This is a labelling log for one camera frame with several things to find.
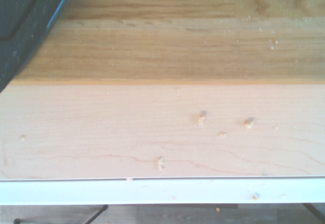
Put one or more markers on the cereal crumb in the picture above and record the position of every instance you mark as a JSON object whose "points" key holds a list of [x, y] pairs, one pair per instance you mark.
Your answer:
{"points": [[160, 161], [222, 133], [248, 123], [23, 137], [201, 118], [255, 196]]}

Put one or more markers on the wooden butcher block board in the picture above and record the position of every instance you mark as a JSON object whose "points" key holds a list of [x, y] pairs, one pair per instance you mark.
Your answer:
{"points": [[165, 43]]}

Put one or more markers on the white drawer cabinet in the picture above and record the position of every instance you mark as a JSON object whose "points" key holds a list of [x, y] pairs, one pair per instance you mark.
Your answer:
{"points": [[101, 191]]}

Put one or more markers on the black stand leg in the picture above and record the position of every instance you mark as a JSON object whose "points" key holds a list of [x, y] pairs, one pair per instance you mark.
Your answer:
{"points": [[95, 213]]}

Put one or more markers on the black plastic food container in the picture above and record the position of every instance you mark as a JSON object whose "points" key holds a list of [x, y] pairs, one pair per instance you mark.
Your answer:
{"points": [[17, 18]]}

